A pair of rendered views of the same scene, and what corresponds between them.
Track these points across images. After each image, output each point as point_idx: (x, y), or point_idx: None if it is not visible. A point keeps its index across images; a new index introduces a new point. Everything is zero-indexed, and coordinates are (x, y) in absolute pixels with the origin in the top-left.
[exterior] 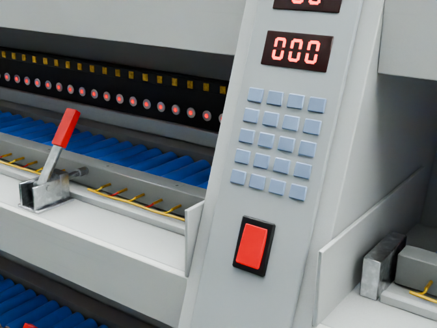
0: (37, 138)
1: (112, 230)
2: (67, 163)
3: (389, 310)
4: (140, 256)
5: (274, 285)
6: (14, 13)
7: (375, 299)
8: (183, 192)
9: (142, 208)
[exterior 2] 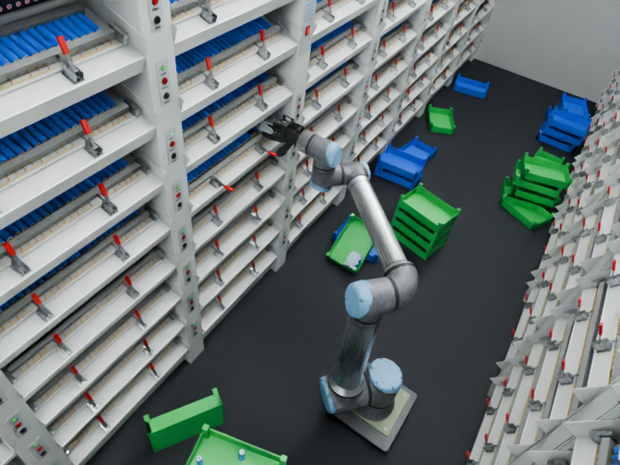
0: (225, 46)
1: (278, 48)
2: (249, 44)
3: None
4: (290, 47)
5: (309, 34)
6: (256, 15)
7: None
8: (274, 30)
9: (266, 41)
